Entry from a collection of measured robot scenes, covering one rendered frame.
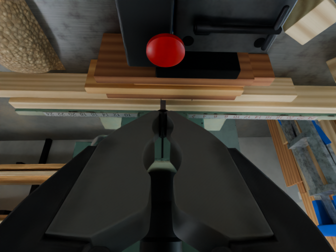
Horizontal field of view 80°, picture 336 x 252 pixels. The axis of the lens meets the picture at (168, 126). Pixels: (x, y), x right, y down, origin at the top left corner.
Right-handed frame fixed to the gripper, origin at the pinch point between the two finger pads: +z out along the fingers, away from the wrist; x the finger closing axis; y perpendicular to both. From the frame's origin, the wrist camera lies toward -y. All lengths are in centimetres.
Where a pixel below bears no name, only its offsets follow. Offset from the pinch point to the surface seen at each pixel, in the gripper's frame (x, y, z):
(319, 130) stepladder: 73, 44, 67
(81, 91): -13.4, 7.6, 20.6
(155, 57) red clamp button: -0.6, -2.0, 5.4
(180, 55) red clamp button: 1.2, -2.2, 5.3
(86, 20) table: -10.2, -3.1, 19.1
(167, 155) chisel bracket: 0.6, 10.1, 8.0
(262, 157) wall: 129, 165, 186
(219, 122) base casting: 20, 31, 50
